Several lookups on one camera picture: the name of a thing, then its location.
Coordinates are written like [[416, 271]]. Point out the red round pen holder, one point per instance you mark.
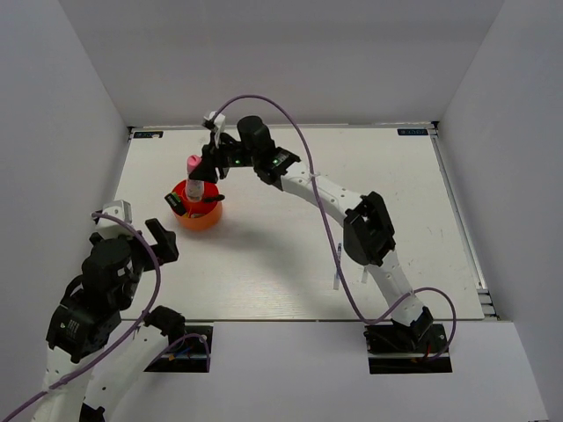
[[213, 212]]

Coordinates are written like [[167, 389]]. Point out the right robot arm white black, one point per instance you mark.
[[368, 234]]

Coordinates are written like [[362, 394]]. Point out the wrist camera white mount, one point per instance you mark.
[[112, 215], [214, 122]]

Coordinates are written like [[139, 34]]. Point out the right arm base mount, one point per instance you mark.
[[391, 353]]

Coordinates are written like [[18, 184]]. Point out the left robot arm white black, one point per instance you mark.
[[87, 373]]

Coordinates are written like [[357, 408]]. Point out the left blue table label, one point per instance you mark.
[[148, 134]]

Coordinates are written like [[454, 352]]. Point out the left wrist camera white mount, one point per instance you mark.
[[112, 215]]

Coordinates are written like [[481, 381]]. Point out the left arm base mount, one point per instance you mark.
[[190, 356]]

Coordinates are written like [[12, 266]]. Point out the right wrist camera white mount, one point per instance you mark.
[[214, 122]]

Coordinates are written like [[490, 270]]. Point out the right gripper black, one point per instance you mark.
[[212, 158]]

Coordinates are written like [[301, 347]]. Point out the green capped black highlighter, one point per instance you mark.
[[175, 203]]

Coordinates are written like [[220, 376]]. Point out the blue table label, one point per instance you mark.
[[412, 131], [148, 134]]

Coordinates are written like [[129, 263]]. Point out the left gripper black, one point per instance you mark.
[[164, 248]]

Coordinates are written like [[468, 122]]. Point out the green gel pen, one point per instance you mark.
[[365, 274]]

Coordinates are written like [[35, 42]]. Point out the pink capped clear marker tube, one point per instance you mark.
[[194, 189]]

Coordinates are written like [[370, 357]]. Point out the right blue table label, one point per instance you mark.
[[412, 131]]

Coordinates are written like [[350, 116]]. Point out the black handled scissors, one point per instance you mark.
[[213, 199]]

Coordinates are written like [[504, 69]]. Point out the blue gel pen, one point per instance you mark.
[[336, 277]]

